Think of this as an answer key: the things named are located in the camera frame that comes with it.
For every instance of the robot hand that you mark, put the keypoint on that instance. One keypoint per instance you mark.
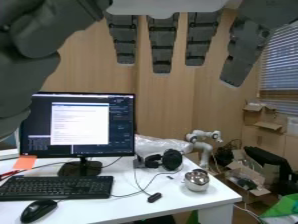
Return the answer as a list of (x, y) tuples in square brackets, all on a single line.
[(27, 50)]

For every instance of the computer monitor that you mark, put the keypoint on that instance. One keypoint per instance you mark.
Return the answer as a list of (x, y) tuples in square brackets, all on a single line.
[(80, 123)]

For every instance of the orange paper note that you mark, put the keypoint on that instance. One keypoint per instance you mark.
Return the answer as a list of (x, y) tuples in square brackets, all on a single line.
[(25, 162)]

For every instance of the clear plastic bag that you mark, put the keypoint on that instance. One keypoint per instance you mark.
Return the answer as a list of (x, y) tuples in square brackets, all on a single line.
[(160, 144)]

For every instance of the black keyboard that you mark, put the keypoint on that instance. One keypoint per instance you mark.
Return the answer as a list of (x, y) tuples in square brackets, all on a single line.
[(54, 187)]

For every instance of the black headphones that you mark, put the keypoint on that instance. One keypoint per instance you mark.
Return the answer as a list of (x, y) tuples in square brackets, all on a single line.
[(171, 159)]

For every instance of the black computer mouse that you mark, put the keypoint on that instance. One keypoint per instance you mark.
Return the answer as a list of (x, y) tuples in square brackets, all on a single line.
[(38, 210)]

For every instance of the small white jointed device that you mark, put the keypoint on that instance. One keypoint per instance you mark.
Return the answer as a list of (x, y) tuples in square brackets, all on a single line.
[(203, 145)]

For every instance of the white desk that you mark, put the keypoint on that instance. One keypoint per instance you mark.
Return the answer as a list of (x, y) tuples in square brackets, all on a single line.
[(111, 208)]

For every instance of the small black dongle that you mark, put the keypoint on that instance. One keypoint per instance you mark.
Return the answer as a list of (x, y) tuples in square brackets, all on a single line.
[(155, 197)]

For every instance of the cardboard box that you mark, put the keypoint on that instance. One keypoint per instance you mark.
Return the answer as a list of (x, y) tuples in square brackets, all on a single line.
[(256, 111), (269, 126)]

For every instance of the metal bowl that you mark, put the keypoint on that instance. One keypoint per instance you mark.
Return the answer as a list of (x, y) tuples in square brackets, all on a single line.
[(196, 181)]

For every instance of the window blinds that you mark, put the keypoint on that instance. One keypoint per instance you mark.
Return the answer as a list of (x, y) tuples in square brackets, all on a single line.
[(281, 66)]

